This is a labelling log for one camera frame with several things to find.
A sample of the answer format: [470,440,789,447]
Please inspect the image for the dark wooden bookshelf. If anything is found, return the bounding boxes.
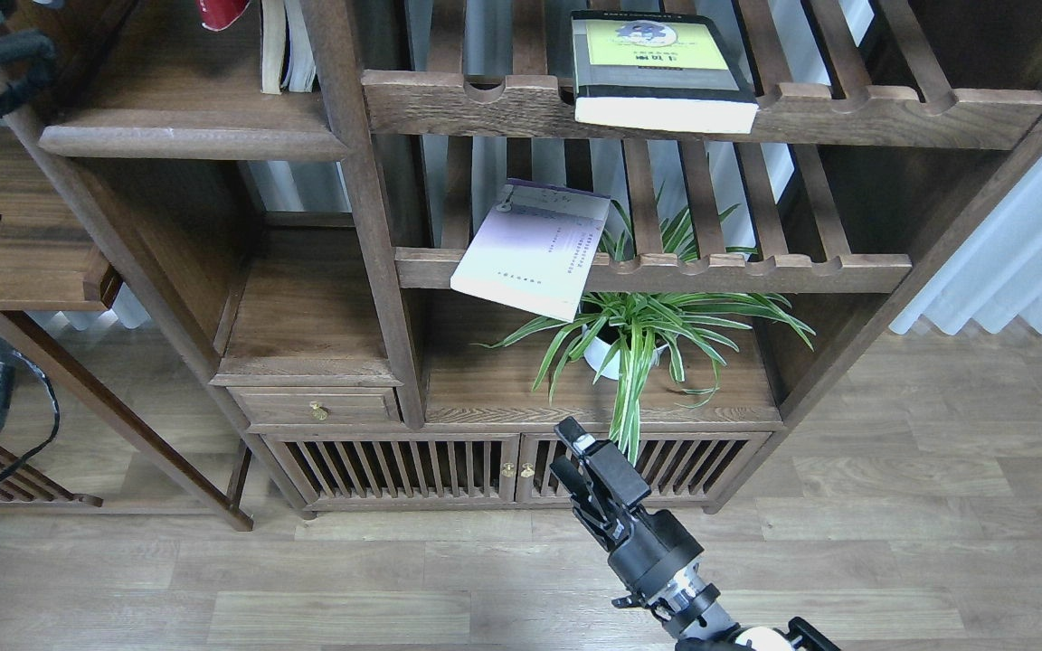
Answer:
[0,1,1042,514]

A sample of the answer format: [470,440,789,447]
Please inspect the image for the white and purple book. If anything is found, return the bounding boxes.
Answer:
[450,178,611,322]

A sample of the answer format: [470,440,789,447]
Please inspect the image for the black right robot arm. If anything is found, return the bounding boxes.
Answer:
[551,418,837,650]

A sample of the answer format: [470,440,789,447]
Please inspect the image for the brass cabinet door knobs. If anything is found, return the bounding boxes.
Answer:
[501,464,536,478]

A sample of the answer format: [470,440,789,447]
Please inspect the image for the white plant pot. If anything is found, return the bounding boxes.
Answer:
[579,325,668,381]

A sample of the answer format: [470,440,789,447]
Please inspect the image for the green spider plant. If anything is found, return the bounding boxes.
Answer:
[476,190,817,467]

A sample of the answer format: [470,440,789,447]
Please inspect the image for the white curtain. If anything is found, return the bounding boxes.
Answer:
[890,156,1042,335]

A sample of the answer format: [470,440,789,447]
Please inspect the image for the upright cream books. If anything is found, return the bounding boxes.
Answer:
[261,1,316,94]

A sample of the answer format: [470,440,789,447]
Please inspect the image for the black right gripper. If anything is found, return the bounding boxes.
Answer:
[551,417,708,611]

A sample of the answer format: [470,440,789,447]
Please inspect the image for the red book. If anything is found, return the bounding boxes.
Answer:
[194,0,249,33]

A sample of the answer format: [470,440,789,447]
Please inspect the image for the brass drawer knob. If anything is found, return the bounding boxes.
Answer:
[308,401,329,421]

